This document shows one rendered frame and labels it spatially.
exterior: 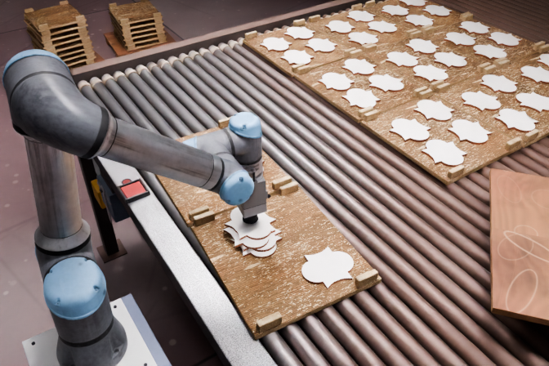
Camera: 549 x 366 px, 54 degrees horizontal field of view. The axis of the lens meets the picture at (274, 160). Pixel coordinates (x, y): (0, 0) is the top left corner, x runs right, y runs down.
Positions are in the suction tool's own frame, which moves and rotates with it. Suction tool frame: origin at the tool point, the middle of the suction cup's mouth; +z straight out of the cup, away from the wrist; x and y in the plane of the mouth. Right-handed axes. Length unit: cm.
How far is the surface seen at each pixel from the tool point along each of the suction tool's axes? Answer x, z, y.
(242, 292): 9.8, 4.4, -18.8
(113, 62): 16, 3, 116
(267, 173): -14.0, 4.4, 21.2
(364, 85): -71, 4, 57
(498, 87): -115, 3, 32
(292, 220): -12.0, 4.4, -1.3
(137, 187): 24.3, 5.1, 32.3
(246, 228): 2.0, 1.1, -2.0
